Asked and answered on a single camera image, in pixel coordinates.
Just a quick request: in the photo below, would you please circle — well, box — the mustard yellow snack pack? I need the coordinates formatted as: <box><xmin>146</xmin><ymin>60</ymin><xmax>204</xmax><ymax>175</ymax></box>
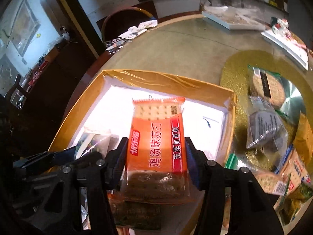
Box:
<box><xmin>293</xmin><ymin>112</ymin><xmax>312</xmax><ymax>164</ymax></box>

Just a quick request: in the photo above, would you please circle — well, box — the white flat foam box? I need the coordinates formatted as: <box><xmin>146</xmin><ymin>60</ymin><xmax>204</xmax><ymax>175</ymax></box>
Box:
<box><xmin>261</xmin><ymin>30</ymin><xmax>309</xmax><ymax>71</ymax></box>

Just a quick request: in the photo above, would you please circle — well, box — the silver turntable centre disc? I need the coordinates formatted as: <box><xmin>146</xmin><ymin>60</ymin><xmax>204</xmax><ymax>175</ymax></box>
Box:
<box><xmin>278</xmin><ymin>77</ymin><xmax>306</xmax><ymax>126</ymax></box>

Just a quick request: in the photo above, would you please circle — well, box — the orange soda cracker pack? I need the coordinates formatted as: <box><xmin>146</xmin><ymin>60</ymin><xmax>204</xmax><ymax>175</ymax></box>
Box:
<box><xmin>121</xmin><ymin>97</ymin><xmax>191</xmax><ymax>204</ymax></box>

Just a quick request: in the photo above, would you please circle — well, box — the clear plastic cake box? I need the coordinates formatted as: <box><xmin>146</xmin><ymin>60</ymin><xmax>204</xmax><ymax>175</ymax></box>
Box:
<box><xmin>201</xmin><ymin>0</ymin><xmax>266</xmax><ymax>32</ymax></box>

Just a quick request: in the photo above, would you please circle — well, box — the gold cardboard tray box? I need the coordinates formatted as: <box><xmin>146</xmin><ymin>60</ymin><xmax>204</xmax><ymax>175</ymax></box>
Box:
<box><xmin>49</xmin><ymin>70</ymin><xmax>236</xmax><ymax>168</ymax></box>

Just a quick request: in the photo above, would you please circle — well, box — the dark transparent snack bag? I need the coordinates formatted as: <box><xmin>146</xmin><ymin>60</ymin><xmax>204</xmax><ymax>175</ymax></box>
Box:
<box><xmin>246</xmin><ymin>96</ymin><xmax>288</xmax><ymax>155</ymax></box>

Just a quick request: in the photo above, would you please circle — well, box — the round-back wooden chair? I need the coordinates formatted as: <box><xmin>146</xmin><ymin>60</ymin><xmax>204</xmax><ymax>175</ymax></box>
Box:
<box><xmin>101</xmin><ymin>7</ymin><xmax>156</xmax><ymax>43</ymax></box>

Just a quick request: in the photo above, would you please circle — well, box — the white foil sachet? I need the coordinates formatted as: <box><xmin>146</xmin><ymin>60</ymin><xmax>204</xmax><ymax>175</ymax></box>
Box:
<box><xmin>74</xmin><ymin>132</ymin><xmax>119</xmax><ymax>160</ymax></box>

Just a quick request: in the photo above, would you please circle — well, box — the blue white cracker pack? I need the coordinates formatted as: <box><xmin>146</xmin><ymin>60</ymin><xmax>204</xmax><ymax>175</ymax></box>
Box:
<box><xmin>274</xmin><ymin>144</ymin><xmax>311</xmax><ymax>195</ymax></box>

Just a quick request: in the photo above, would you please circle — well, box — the green round cracker pack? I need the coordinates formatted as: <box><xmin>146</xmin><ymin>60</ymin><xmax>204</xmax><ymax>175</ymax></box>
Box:
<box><xmin>248</xmin><ymin>65</ymin><xmax>285</xmax><ymax>110</ymax></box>

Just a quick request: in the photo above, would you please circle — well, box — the gold round turntable mat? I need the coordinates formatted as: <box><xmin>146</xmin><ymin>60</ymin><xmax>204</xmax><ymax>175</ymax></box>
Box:
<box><xmin>219</xmin><ymin>49</ymin><xmax>313</xmax><ymax>172</ymax></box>

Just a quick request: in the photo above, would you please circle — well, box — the green seaweed snack bag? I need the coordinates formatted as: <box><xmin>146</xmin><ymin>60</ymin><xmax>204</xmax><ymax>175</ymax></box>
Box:
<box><xmin>274</xmin><ymin>182</ymin><xmax>312</xmax><ymax>226</ymax></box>

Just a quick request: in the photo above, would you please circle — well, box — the framed wall picture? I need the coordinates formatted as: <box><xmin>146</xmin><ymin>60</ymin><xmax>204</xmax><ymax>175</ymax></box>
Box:
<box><xmin>10</xmin><ymin>0</ymin><xmax>40</xmax><ymax>57</ymax></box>

